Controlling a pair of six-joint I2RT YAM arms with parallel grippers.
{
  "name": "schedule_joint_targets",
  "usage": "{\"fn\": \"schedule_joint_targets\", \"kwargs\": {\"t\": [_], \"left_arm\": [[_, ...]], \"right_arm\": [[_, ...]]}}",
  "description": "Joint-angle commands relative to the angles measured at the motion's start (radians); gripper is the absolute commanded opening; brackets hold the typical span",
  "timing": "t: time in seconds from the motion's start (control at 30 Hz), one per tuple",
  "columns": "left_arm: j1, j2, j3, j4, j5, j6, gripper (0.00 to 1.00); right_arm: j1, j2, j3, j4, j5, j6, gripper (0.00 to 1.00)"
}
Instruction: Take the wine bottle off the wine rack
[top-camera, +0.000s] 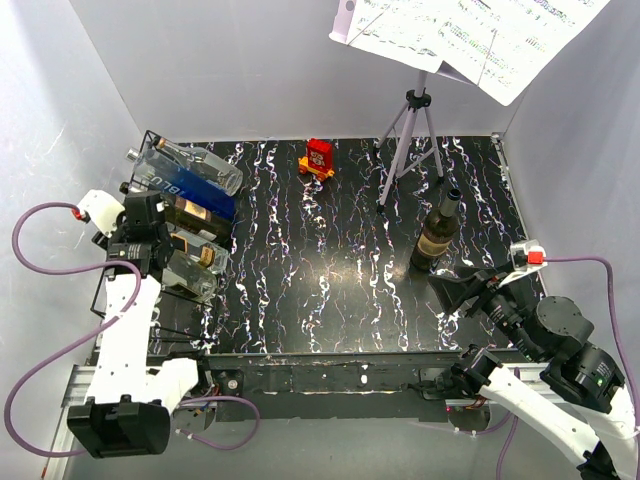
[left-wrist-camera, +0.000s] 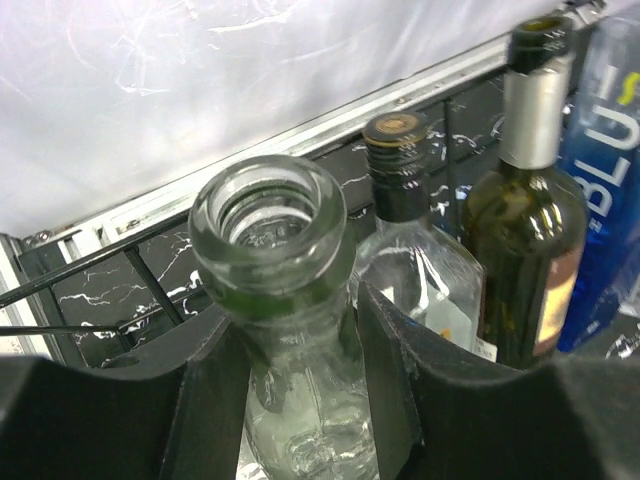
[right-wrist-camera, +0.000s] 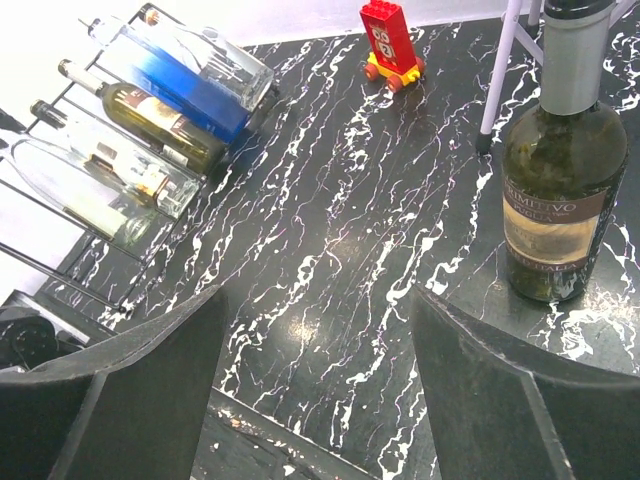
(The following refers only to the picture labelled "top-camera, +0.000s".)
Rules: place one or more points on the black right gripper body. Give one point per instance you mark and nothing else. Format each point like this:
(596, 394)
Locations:
(504, 311)

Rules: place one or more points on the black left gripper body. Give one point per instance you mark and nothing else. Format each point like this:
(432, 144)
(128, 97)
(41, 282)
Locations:
(167, 237)

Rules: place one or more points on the clear round glass bottle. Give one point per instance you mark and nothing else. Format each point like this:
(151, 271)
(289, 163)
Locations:
(186, 277)

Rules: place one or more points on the dark red wine bottle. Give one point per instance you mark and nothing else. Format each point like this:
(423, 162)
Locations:
(439, 227)

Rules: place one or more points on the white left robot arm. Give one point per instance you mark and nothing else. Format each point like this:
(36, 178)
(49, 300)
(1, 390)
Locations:
(122, 360)

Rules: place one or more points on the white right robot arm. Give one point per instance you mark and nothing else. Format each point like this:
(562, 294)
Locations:
(602, 442)

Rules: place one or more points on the green white wine bottle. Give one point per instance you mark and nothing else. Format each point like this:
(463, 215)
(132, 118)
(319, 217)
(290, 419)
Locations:
(182, 214)

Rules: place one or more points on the blue clear vodka bottle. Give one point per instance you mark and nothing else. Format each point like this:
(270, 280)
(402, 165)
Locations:
(154, 171)

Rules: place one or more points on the clear square liquor bottle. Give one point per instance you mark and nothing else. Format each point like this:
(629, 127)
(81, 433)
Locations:
(207, 254)

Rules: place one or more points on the clear glass bottle top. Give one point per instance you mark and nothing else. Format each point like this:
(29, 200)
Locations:
(203, 163)

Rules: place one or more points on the lilac music stand tripod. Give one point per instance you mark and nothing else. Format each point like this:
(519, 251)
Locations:
(416, 100)

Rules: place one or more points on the red yellow toy brick car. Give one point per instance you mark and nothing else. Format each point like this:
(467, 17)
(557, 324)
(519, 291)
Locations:
(318, 160)

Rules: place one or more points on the white sheet music pages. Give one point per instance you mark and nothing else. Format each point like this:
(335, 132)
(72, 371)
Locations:
(498, 46)

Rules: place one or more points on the black wire wine rack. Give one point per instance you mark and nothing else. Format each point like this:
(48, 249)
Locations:
(175, 226)

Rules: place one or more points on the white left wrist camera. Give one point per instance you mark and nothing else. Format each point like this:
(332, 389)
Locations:
(100, 208)

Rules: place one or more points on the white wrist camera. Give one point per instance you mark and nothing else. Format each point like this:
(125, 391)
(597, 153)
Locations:
(100, 208)
(527, 257)

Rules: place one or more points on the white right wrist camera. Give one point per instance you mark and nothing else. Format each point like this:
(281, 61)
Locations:
(527, 257)

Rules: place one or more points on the black metal base frame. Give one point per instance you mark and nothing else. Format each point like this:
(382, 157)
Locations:
(386, 385)

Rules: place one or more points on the aluminium rail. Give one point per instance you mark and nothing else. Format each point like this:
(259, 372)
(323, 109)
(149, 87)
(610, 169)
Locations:
(75, 400)

